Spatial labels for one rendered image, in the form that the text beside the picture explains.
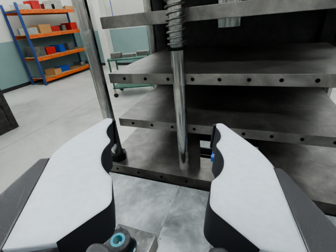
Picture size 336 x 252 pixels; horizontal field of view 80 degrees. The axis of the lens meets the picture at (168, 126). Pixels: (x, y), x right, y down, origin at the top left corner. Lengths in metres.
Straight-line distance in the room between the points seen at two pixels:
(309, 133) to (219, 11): 0.61
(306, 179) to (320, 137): 0.25
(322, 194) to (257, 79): 0.58
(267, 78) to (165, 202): 0.66
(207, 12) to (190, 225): 0.82
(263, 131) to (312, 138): 0.18
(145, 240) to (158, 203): 0.22
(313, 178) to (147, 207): 0.79
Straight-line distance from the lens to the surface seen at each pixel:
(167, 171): 1.11
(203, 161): 1.10
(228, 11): 0.88
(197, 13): 0.90
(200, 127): 1.00
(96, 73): 1.05
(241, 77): 0.88
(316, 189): 1.14
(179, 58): 0.86
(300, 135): 1.00
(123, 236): 0.76
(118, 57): 4.65
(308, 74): 0.90
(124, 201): 1.00
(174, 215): 0.90
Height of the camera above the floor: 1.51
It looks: 28 degrees down
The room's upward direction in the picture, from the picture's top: 6 degrees counter-clockwise
